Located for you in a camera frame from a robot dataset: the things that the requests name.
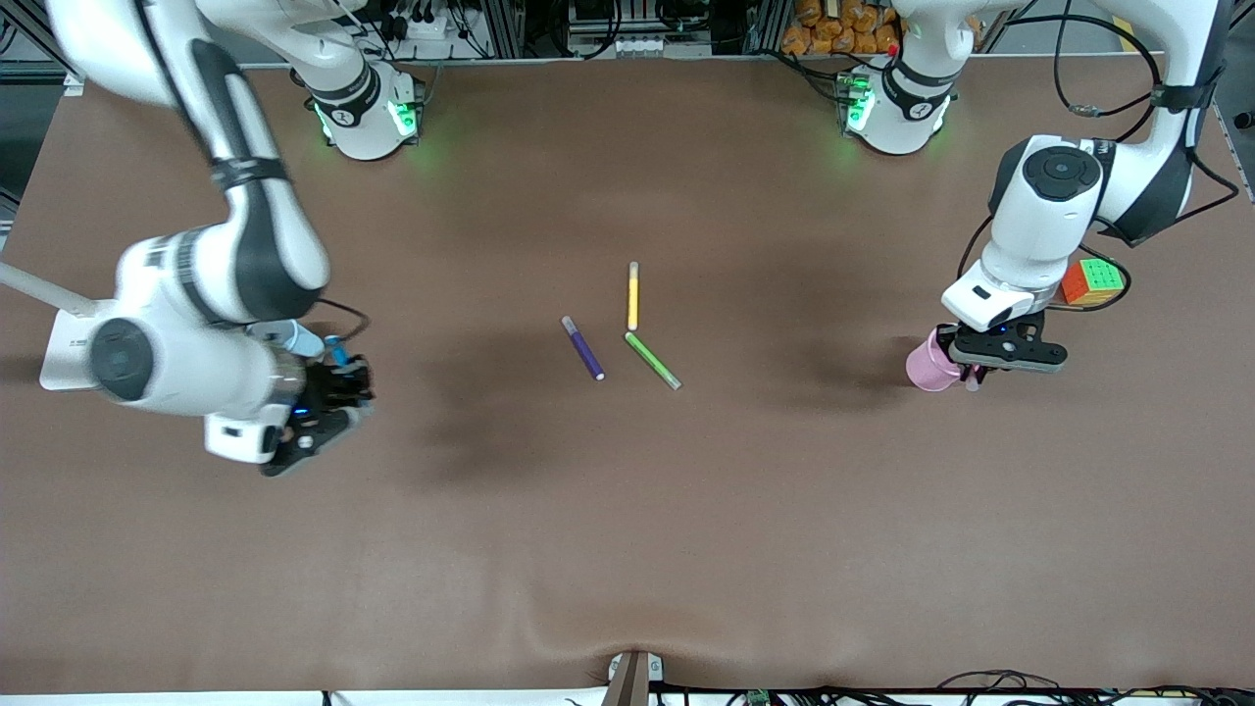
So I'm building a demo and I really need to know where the pink plastic cup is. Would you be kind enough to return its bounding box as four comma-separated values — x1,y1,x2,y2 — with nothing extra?
905,328,967,393

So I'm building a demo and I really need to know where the light blue plastic cup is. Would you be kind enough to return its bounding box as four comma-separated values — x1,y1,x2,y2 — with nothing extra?
250,319,326,360

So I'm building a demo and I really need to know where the colourful puzzle cube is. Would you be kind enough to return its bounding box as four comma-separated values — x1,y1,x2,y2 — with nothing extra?
1061,258,1126,306

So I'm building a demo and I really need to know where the purple marker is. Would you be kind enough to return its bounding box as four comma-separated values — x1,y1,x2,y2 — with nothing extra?
561,315,606,382

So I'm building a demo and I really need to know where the green marker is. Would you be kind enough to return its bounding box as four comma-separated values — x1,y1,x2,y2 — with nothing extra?
625,331,682,391

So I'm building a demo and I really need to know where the bag of orange items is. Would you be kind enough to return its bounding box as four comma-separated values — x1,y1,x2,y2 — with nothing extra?
780,0,905,57

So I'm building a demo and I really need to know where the white power strip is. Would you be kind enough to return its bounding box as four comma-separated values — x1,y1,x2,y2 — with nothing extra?
390,8,464,46

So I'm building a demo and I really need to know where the metal table clamp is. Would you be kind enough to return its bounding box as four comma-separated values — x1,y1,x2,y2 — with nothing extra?
600,649,666,706

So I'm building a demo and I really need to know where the grey terminal strip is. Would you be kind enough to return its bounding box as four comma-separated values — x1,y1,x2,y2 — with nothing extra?
569,33,713,59

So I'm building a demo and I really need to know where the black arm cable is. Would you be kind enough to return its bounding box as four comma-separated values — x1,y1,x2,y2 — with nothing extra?
312,298,373,346
1052,0,1241,222

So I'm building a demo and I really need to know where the black cable bundle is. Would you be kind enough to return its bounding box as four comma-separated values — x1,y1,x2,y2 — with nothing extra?
922,670,1255,706

